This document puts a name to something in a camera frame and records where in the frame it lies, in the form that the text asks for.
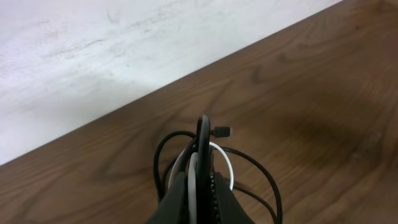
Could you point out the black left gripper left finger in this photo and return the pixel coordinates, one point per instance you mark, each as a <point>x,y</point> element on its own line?
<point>172,209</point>

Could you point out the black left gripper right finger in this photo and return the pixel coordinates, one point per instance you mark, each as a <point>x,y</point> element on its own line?
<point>225,209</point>

